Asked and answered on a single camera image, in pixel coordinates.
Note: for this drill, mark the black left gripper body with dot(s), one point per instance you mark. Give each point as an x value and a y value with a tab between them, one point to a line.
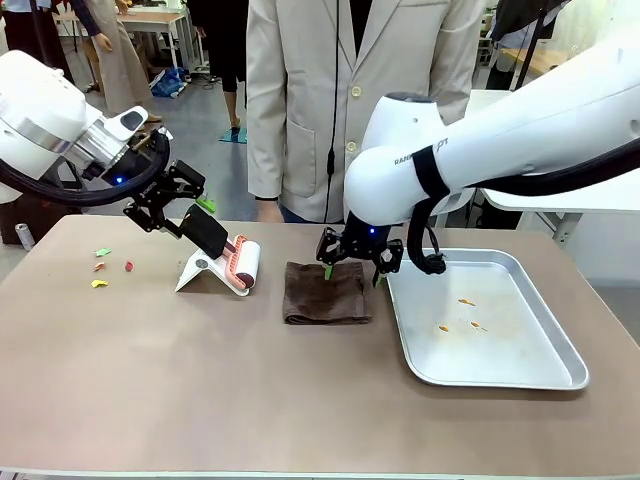
145	185

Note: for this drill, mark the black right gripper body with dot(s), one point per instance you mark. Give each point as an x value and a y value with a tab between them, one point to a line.
367	240

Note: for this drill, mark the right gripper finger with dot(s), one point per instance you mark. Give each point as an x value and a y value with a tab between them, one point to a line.
392	257
330	247

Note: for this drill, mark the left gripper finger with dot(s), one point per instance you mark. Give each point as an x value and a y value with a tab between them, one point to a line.
147	217
190	180

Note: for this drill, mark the brown towel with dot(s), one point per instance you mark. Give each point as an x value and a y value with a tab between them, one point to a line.
325	300

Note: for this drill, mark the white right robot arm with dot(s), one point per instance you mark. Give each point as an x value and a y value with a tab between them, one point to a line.
500	140

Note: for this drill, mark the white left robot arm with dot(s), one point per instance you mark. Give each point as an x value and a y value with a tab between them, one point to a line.
35	110

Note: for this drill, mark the person's right hand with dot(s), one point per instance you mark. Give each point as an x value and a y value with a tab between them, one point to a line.
269	210

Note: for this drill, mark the red paper scrap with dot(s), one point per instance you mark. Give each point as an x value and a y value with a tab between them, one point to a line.
129	266

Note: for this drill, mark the green paper scrap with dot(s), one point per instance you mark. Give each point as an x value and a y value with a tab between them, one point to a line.
103	252

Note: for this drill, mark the teal shoes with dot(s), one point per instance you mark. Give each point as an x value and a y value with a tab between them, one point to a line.
234	135

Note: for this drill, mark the orange paper scrap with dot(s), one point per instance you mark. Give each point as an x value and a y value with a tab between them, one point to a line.
99	266

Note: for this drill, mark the white lint roller stand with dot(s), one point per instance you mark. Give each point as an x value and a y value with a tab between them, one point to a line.
192	277

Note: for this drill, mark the yellow paper scrap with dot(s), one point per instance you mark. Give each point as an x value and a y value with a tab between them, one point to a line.
99	283

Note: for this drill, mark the blue plastic bag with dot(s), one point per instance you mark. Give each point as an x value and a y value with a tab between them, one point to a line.
169	84

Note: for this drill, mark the dark brown box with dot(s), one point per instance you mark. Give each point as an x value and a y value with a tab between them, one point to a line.
45	220

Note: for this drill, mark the silver drink can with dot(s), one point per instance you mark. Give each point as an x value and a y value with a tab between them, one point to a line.
23	236

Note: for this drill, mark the person in brown apron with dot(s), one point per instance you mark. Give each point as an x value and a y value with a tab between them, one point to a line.
120	60

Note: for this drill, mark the person in black clothes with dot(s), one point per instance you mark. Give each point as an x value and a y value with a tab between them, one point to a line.
225	45

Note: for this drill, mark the person in light jacket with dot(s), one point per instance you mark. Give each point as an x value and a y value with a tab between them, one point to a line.
300	90

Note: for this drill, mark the silver metal tray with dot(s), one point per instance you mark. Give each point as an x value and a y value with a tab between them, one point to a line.
500	360

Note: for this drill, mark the wooden-top background table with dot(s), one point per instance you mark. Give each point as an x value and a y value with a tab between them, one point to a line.
155	22

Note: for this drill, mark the person in dark clothes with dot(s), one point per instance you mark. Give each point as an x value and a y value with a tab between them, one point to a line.
35	30

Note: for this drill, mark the light wood desk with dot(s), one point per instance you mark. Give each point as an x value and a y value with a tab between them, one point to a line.
537	59

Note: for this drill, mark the black tripod pole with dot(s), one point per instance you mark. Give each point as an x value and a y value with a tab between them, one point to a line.
527	40

